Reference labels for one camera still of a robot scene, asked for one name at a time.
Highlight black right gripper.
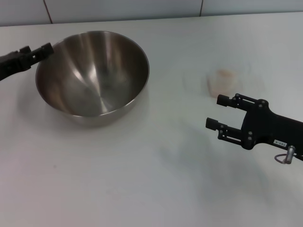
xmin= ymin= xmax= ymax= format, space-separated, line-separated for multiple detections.
xmin=205 ymin=93 xmax=303 ymax=163

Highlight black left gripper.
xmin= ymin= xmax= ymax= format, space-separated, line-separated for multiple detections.
xmin=0 ymin=42 xmax=54 ymax=81

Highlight clear plastic measuring cup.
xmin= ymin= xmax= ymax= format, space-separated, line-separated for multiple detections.
xmin=205 ymin=66 xmax=244 ymax=98

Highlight white rice grains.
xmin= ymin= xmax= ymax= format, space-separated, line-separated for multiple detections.
xmin=210 ymin=68 xmax=237 ymax=96

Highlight stainless steel mixing bowl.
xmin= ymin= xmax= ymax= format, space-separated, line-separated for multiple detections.
xmin=35 ymin=30 xmax=150 ymax=128

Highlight right gripper cable with plugs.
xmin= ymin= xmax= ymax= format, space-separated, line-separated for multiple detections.
xmin=274 ymin=145 xmax=297 ymax=166

